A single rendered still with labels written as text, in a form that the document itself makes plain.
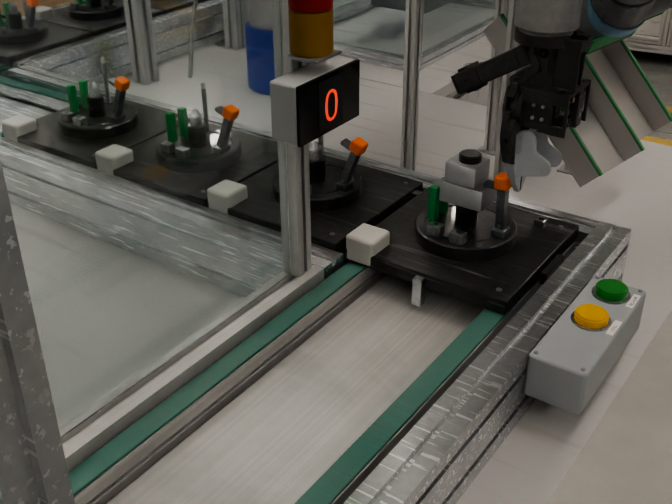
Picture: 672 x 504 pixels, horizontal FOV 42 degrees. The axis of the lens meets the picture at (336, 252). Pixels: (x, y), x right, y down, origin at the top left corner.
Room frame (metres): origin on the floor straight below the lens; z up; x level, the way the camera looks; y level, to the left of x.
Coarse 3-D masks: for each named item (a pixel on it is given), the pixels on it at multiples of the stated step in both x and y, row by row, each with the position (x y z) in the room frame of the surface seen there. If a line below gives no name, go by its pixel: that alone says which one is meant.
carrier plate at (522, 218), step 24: (408, 216) 1.12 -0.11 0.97; (528, 216) 1.12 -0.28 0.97; (408, 240) 1.05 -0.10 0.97; (528, 240) 1.05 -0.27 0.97; (552, 240) 1.05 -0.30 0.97; (360, 264) 1.02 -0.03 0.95; (384, 264) 0.99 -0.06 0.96; (408, 264) 0.98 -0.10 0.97; (432, 264) 0.98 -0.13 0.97; (456, 264) 0.98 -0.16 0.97; (480, 264) 0.98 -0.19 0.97; (504, 264) 0.98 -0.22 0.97; (528, 264) 0.98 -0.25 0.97; (432, 288) 0.95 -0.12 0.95; (456, 288) 0.93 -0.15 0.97; (480, 288) 0.92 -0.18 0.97; (504, 288) 0.92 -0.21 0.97; (528, 288) 0.95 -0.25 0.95; (504, 312) 0.89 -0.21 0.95
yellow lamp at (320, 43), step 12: (288, 12) 0.97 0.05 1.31; (300, 12) 0.95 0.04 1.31; (324, 12) 0.95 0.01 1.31; (300, 24) 0.95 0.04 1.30; (312, 24) 0.95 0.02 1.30; (324, 24) 0.95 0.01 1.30; (300, 36) 0.95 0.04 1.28; (312, 36) 0.95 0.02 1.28; (324, 36) 0.95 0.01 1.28; (300, 48) 0.95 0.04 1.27; (312, 48) 0.95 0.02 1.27; (324, 48) 0.95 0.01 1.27
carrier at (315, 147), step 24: (312, 144) 1.20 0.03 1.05; (312, 168) 1.19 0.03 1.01; (336, 168) 1.25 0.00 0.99; (360, 168) 1.29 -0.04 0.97; (312, 192) 1.16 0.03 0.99; (336, 192) 1.16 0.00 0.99; (360, 192) 1.19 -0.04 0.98; (384, 192) 1.20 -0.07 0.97; (408, 192) 1.20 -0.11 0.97; (312, 216) 1.12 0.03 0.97; (336, 216) 1.12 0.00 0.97; (360, 216) 1.12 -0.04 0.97; (384, 216) 1.14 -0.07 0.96; (312, 240) 1.06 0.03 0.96; (336, 240) 1.05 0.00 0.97
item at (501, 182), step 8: (496, 176) 1.03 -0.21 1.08; (504, 176) 1.03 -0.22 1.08; (488, 184) 1.04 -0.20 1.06; (496, 184) 1.03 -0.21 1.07; (504, 184) 1.02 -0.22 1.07; (504, 192) 1.02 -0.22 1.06; (504, 200) 1.02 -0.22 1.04; (496, 208) 1.03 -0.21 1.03; (504, 208) 1.02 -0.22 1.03; (496, 216) 1.03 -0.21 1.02; (504, 216) 1.02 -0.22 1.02; (496, 224) 1.03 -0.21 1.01; (504, 224) 1.02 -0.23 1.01
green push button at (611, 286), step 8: (600, 280) 0.94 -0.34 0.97; (608, 280) 0.94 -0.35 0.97; (616, 280) 0.94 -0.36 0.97; (600, 288) 0.92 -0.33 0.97; (608, 288) 0.92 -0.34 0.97; (616, 288) 0.92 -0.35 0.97; (624, 288) 0.92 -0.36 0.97; (600, 296) 0.91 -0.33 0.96; (608, 296) 0.91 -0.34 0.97; (616, 296) 0.90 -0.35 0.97; (624, 296) 0.91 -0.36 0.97
